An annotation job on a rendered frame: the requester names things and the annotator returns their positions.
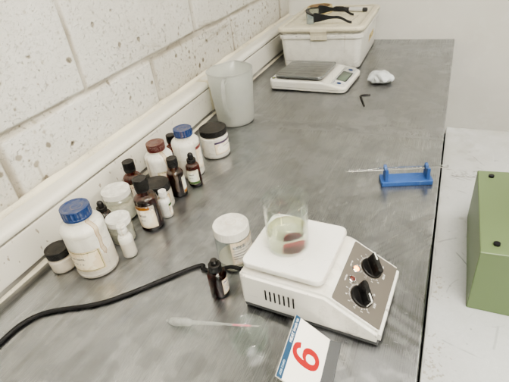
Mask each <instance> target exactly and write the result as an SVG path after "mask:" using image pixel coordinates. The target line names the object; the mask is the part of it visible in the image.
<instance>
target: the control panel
mask: <svg viewBox="0 0 509 382"><path fill-rule="evenodd" d="M371 254H372V252H371V251H370V250H369V249H367V248H365V247H364V246H362V245H361V244H360V243H358V242H356V241H355V243H354V245H353V248H352V250H351V253H350V255H349V257H348V260H347V262H346V264H345V267H344V269H343V271H342V274H341V276H340V278H339V281H338V283H337V285H336V288H335V290H334V292H333V295H332V298H333V299H334V300H336V301H337V302H338V303H340V304H341V305H343V306H344V307H346V308H347V309H348V310H350V311H351V312H353V313H354V314H356V315H357V316H358V317H360V318H362V319H363V320H365V321H366V322H367V323H368V324H370V325H372V326H373V327H375V328H376V329H377V330H379V329H380V326H381V323H382V320H383V315H384V313H385V310H386V305H387V302H388V300H389V295H390V292H391V289H392V285H393V281H394V279H395V274H396V271H397V268H395V267H394V266H392V265H391V264H389V263H388V262H387V261H385V260H383V259H382V258H380V257H379V256H378V257H379V261H380V263H381V265H382V267H383V273H382V275H381V276H380V277H379V278H372V277H369V276H368V275H366V274H365V272H364V271H363V268H362V266H361V263H362V261H363V260H364V259H365V258H368V257H369V256H370V255H371ZM354 266H358V267H359V271H356V270H355V269H354ZM350 276H354V277H355V281H353V280H351V278H350ZM362 280H366V281H367V282H368V283H369V287H370V291H371V293H372V296H373V304H372V305H371V306H370V307H369V308H361V307H360V306H358V305H357V304H356V303H355V302H354V301H353V299H352V297H351V289H352V287H354V286H356V285H358V284H359V283H360V282H361V281H362Z"/></svg>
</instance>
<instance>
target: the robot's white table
mask: <svg viewBox="0 0 509 382"><path fill-rule="evenodd" d="M441 164H448V165H449V167H448V168H441V170H440V178H439V191H438V198H437V206H436V219H435V226H434V233H433V240H432V254H431V261H430V268H429V281H428V288H427V295H426V309H425V316H424V323H423V336H422V343H421V350H420V364H419V371H418V378H417V382H509V316H507V315H500V314H497V313H493V312H487V311H483V310H479V309H475V308H469V307H466V299H467V216H468V211H469V208H470V202H471V198H472V195H473V188H474V185H475V181H476V175H477V171H497V172H509V131H499V130H478V129H467V128H455V127H446V131H445V135H444V143H443V150H442V163H441Z"/></svg>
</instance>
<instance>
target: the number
mask: <svg viewBox="0 0 509 382"><path fill-rule="evenodd" d="M325 344H326V338H325V337H323V336H322V335H321V334H319V333H318V332H316V330H314V329H313V328H312V327H310V326H309V325H307V324H306V323H304V322H303V321H302V320H300V323H299V326H298V329H297V332H296V335H295V339H294V342H293V344H292V348H291V351H290V354H289V358H288V361H287V363H286V367H285V371H284V373H283V378H284V379H286V380H287V381H288V382H316V380H317V375H318V371H319V368H320V363H321V359H322V356H323V351H324V347H325Z"/></svg>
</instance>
